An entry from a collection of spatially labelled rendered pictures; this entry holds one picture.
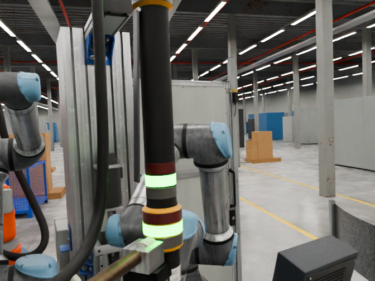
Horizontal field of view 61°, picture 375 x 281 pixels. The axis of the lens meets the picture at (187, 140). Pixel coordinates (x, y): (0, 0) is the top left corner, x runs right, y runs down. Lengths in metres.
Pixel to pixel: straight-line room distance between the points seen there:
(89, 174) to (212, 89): 1.57
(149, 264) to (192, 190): 2.19
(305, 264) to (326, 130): 6.18
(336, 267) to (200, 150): 0.55
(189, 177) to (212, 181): 1.44
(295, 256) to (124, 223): 0.57
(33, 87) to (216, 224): 0.70
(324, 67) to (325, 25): 0.84
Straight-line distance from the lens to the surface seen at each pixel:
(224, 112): 2.63
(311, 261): 1.09
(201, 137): 0.98
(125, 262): 0.30
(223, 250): 1.17
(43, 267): 1.10
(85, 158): 1.22
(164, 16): 0.35
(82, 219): 1.27
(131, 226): 0.73
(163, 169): 0.33
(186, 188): 2.46
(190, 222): 0.60
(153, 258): 0.32
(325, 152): 7.18
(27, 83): 0.89
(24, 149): 1.15
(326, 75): 7.22
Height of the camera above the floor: 1.67
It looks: 3 degrees down
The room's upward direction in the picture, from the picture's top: 2 degrees counter-clockwise
